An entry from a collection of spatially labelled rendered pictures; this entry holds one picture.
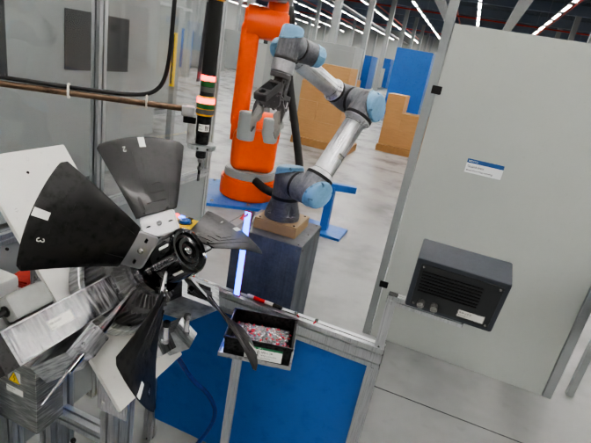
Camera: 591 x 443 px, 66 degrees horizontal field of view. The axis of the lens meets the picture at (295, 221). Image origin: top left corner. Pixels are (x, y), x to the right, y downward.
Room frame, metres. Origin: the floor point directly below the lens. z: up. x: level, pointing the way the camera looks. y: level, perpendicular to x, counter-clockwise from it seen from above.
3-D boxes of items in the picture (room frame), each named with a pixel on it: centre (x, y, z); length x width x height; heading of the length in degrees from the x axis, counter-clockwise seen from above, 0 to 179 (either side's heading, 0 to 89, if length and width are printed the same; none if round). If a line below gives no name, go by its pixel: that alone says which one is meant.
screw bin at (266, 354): (1.24, 0.04, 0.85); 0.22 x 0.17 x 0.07; 89
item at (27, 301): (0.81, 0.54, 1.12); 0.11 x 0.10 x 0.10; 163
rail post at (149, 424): (1.55, 0.47, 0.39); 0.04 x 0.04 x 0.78; 73
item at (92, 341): (0.78, 0.37, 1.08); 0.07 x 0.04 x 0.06; 173
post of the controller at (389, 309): (1.29, -0.35, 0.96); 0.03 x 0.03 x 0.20; 73
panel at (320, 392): (1.42, 0.06, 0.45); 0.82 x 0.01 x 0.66; 73
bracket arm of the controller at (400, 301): (1.26, -0.45, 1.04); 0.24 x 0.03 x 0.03; 73
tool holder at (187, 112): (1.10, 0.27, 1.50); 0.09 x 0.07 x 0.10; 108
